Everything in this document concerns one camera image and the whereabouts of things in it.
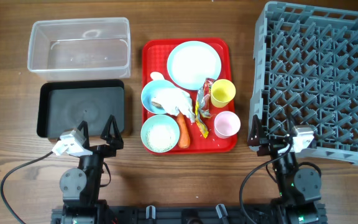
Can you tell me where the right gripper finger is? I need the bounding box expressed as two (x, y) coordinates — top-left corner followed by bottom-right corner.
(286, 113), (295, 137)
(248, 114), (265, 140)

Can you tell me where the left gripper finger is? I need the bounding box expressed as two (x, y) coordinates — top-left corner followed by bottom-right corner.
(77, 121), (90, 148)
(100, 114), (123, 144)

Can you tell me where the pink plastic cup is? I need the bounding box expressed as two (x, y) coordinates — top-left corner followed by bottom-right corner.
(214, 111), (241, 139)

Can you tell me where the yellow plastic cup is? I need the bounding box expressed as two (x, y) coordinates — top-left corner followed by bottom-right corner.
(211, 79), (236, 108)

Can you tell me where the green bowl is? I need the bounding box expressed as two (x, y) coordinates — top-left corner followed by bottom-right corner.
(140, 114), (180, 154)

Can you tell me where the white rice pile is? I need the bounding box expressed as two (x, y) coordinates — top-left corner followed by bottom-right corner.
(146, 124), (176, 152)

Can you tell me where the light blue bowl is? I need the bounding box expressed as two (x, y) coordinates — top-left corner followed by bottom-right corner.
(141, 80), (175, 114)

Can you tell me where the red yellow snack wrapper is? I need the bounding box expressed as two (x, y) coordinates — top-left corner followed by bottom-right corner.
(195, 78), (215, 139)

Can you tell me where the orange carrot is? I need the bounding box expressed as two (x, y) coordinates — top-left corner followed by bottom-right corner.
(177, 113), (191, 149)

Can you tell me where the white napkin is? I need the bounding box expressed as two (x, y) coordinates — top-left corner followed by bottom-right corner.
(152, 87), (195, 123)

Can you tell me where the brown food ball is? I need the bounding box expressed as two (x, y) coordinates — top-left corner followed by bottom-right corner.
(152, 101), (163, 109)

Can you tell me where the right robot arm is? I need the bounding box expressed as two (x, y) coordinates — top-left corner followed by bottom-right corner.
(241, 115), (328, 224)

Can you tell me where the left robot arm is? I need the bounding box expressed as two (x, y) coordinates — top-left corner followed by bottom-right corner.
(51, 115), (124, 224)

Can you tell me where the grey dishwasher rack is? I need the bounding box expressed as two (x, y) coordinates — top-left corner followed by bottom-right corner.
(249, 1), (358, 166)

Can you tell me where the black plastic tray bin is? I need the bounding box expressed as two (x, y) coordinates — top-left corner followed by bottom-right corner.
(37, 79), (125, 139)

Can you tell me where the clear plastic bin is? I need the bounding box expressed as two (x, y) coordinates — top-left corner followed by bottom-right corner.
(27, 17), (131, 82)

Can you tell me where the white plastic spoon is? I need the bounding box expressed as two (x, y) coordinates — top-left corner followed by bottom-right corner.
(150, 72), (165, 80)

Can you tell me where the red serving tray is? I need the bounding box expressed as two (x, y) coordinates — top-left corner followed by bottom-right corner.
(142, 38), (237, 155)

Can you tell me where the large light blue plate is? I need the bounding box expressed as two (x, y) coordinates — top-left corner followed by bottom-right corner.
(167, 40), (222, 90)

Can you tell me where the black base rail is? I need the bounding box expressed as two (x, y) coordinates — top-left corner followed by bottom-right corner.
(50, 204), (326, 224)

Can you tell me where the left black cable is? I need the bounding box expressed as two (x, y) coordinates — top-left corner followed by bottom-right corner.
(0, 151), (54, 224)

